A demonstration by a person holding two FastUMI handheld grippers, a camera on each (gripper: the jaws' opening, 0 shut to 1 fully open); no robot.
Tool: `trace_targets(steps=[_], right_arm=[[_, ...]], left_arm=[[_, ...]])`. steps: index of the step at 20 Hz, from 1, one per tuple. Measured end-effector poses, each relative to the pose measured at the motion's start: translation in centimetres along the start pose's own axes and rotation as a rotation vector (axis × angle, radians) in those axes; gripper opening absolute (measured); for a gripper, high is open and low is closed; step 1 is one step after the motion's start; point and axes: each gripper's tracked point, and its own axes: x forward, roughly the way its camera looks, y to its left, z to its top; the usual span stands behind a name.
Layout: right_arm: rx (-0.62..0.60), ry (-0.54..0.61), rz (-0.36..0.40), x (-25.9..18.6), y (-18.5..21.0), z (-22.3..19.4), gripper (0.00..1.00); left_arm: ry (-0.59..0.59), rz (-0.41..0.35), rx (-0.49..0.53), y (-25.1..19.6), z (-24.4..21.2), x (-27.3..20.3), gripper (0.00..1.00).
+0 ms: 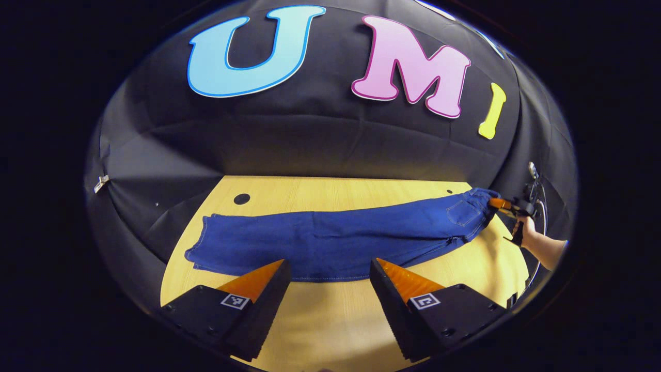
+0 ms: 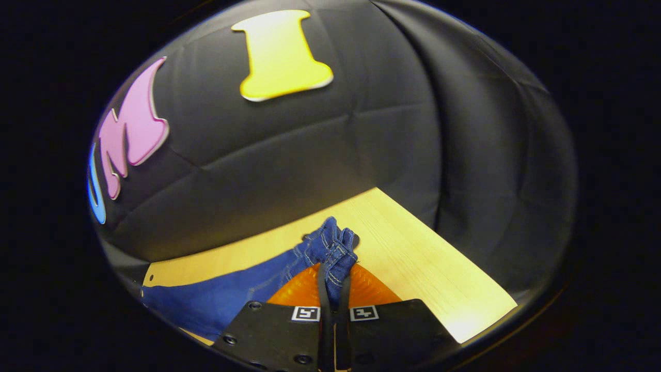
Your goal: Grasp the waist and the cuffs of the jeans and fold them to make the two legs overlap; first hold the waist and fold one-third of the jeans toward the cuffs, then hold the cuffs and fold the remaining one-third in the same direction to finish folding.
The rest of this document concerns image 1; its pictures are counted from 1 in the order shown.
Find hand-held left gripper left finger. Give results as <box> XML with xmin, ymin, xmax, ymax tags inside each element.
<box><xmin>159</xmin><ymin>258</ymin><xmax>292</xmax><ymax>362</ymax></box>

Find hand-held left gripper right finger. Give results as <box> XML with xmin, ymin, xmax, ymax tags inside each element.
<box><xmin>369</xmin><ymin>258</ymin><xmax>512</xmax><ymax>363</ymax></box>

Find blue jeans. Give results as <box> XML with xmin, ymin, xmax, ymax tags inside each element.
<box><xmin>184</xmin><ymin>188</ymin><xmax>501</xmax><ymax>283</ymax></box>

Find black backdrop cloth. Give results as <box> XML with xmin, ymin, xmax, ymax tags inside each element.
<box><xmin>84</xmin><ymin>0</ymin><xmax>578</xmax><ymax>311</ymax></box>

